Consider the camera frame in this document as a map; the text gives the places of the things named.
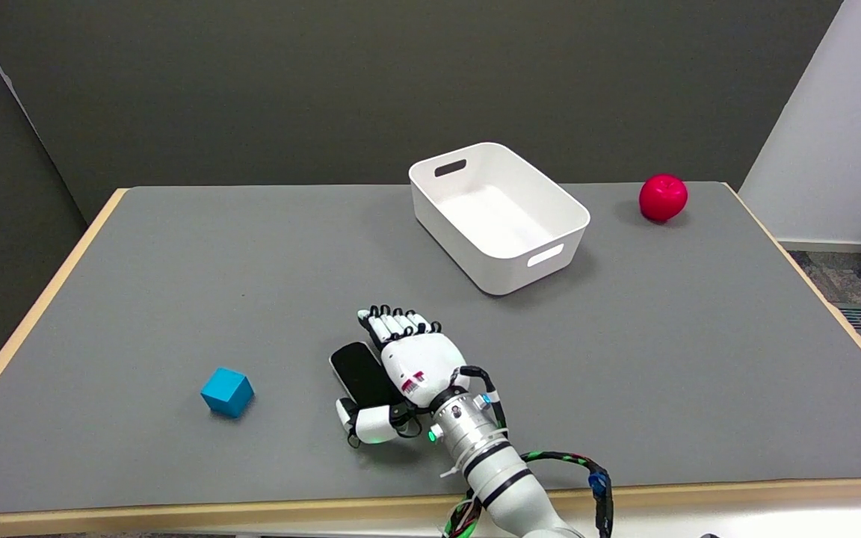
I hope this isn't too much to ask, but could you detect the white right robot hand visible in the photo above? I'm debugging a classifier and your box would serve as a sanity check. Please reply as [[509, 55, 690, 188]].
[[335, 304, 470, 445]]

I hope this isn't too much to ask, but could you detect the black and white phone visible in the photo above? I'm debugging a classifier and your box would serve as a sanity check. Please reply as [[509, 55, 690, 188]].
[[330, 341, 404, 410]]

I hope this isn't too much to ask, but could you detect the white plastic basket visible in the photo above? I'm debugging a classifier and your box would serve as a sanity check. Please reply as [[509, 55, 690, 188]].
[[408, 142, 591, 297]]

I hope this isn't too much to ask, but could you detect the blue cube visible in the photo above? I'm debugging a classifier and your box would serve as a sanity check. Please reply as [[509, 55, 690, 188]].
[[200, 367, 255, 419]]

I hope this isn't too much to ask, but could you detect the red apple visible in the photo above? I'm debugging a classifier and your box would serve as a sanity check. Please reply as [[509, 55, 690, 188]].
[[639, 173, 689, 223]]

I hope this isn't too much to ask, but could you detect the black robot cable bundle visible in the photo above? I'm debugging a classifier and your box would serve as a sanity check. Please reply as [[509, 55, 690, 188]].
[[442, 365, 615, 538]]

